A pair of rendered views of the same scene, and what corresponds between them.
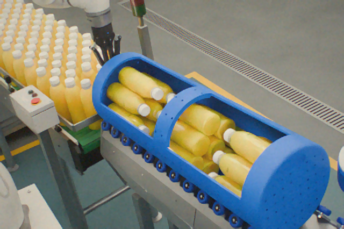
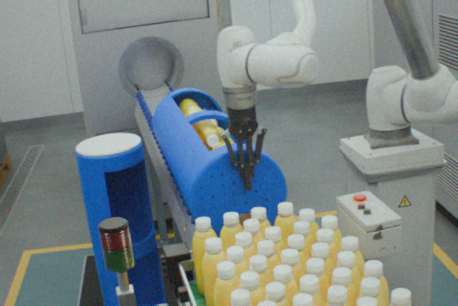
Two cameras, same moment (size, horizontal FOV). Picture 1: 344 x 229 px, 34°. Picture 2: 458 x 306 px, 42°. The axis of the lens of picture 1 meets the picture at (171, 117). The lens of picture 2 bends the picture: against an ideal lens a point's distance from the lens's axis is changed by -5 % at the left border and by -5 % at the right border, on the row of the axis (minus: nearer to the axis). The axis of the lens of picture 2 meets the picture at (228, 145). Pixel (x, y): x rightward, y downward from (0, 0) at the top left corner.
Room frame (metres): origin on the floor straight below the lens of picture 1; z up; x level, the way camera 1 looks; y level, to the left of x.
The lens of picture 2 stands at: (3.42, 0.67, 1.78)
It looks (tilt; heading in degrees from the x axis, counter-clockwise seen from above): 18 degrees down; 199
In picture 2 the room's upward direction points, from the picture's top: 5 degrees counter-clockwise
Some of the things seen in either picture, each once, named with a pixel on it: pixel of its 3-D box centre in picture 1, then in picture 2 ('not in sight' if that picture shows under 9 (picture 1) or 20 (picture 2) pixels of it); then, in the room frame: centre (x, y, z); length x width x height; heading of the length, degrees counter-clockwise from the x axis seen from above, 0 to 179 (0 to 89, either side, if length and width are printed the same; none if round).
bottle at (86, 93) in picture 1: (91, 105); (287, 243); (1.95, 0.31, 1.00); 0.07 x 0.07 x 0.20
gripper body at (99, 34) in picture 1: (103, 35); (242, 122); (1.88, 0.19, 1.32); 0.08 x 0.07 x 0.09; 121
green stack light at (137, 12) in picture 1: (138, 8); (118, 254); (2.41, 0.06, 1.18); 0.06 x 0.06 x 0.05
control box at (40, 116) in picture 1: (34, 108); (367, 223); (1.92, 0.52, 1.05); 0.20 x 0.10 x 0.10; 31
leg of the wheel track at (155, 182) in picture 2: not in sight; (158, 197); (0.19, -0.94, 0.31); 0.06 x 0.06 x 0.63; 31
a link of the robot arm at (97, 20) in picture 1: (99, 16); (240, 96); (1.88, 0.19, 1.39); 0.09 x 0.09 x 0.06
